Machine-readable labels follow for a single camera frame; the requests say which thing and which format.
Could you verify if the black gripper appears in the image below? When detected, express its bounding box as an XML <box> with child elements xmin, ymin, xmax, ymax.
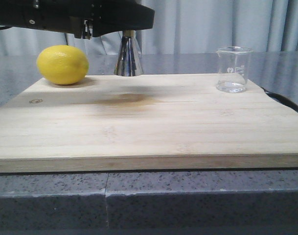
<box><xmin>0</xmin><ymin>0</ymin><xmax>155</xmax><ymax>39</ymax></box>

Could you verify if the steel jigger measuring cup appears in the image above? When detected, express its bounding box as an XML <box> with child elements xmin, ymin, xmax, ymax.
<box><xmin>114</xmin><ymin>30</ymin><xmax>143</xmax><ymax>76</ymax></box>

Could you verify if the clear glass beaker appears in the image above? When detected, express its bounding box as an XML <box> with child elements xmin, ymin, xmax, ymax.
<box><xmin>216</xmin><ymin>46</ymin><xmax>253</xmax><ymax>93</ymax></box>

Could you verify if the yellow lemon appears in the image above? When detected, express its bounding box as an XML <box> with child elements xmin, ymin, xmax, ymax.
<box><xmin>36</xmin><ymin>45</ymin><xmax>89</xmax><ymax>85</ymax></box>

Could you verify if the grey curtain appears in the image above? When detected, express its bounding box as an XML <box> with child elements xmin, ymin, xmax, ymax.
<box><xmin>0</xmin><ymin>0</ymin><xmax>298</xmax><ymax>56</ymax></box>

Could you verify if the light wooden cutting board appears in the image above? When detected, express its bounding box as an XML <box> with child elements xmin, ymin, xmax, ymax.
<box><xmin>0</xmin><ymin>74</ymin><xmax>298</xmax><ymax>173</ymax></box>

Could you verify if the black cutting board handle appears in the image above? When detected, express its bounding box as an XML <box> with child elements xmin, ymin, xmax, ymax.
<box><xmin>261</xmin><ymin>87</ymin><xmax>298</xmax><ymax>113</ymax></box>

